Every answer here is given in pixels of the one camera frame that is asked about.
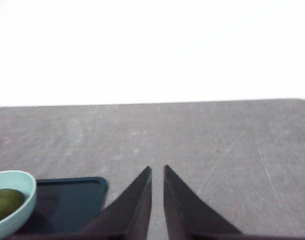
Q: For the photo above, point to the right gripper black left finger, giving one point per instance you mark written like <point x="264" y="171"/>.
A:
<point x="127" y="215"/>

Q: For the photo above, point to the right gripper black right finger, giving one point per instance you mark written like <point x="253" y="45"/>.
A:
<point x="187" y="215"/>

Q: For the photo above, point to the teal ribbed bowl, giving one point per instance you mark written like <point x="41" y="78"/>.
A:
<point x="22" y="210"/>

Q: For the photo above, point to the green avocado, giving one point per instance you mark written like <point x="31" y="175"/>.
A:
<point x="6" y="203"/>

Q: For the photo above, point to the black rectangular tray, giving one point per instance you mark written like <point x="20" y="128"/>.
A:
<point x="70" y="202"/>

